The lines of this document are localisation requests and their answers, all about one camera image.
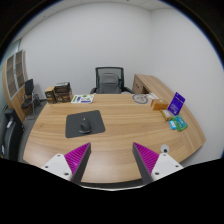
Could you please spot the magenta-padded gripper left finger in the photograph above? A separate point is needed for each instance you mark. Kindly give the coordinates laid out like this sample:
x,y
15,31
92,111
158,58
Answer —
x,y
76,159

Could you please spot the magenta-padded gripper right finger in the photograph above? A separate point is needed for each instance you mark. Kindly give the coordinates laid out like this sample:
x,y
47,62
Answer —
x,y
148,159

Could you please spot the dark grey computer mouse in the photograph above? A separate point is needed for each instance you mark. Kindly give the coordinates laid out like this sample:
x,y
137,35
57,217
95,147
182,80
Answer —
x,y
85,126

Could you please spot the dark grey mouse pad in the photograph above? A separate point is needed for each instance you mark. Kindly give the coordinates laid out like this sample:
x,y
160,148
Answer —
x,y
96,121

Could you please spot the small blue box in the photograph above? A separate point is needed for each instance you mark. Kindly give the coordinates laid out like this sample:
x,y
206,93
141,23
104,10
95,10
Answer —
x,y
172,125

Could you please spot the tan box with white label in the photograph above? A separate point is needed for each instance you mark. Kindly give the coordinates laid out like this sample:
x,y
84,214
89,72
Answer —
x,y
166,115

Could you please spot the green package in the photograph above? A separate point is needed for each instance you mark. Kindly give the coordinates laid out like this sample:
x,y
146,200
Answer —
x,y
181,123

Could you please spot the orange cardboard box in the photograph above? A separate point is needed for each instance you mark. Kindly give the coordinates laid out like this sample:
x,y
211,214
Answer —
x,y
159,105

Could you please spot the white printed sticker sheet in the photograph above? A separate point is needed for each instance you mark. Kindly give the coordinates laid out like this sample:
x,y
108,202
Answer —
x,y
82,98

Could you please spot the purple package card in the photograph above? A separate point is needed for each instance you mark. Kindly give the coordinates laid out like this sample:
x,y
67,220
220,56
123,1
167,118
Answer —
x,y
176,104

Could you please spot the large brown cardboard box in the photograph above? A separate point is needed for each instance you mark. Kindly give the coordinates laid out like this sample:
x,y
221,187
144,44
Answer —
x,y
64,96

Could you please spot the small brown cardboard box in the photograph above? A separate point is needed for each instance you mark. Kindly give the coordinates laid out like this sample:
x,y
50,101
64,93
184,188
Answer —
x,y
50,95

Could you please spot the black leather office chair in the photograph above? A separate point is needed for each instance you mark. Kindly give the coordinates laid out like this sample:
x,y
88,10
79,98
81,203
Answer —
x,y
10,133

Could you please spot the black tray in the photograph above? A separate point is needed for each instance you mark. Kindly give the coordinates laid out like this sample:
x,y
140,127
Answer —
x,y
62,86

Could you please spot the wooden side desk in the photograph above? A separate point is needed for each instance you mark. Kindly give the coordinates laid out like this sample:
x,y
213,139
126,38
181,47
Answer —
x,y
151,84

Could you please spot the black visitor chair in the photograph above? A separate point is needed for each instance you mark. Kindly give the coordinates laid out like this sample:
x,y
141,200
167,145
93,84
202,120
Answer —
x,y
29,95

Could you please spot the grey backpack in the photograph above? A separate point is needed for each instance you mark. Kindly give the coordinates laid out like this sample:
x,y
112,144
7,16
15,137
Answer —
x,y
109,83

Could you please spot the black mesh office chair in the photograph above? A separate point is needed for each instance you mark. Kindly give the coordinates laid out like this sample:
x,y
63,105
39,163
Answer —
x,y
122,76

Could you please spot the wooden shelf unit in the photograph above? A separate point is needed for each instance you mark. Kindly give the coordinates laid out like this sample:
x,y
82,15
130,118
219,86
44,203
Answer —
x,y
15,78

